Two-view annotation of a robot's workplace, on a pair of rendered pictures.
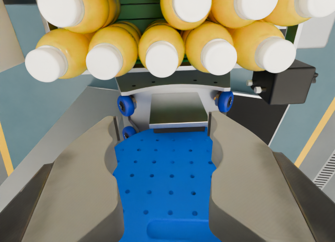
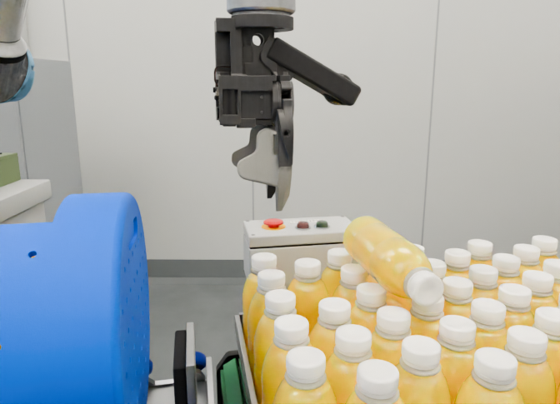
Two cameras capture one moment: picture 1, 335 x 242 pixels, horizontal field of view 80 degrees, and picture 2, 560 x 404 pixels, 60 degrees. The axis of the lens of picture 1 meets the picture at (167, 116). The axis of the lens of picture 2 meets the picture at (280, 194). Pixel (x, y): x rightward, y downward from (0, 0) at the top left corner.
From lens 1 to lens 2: 0.58 m
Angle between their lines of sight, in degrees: 84
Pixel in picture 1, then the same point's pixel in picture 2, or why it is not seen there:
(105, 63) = (272, 275)
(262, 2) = (352, 334)
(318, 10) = (362, 367)
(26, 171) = not seen: hidden behind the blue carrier
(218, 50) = (299, 319)
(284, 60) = (303, 361)
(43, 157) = not seen: hidden behind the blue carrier
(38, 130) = not seen: outside the picture
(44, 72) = (259, 256)
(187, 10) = (327, 301)
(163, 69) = (273, 296)
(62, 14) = (303, 263)
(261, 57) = (301, 349)
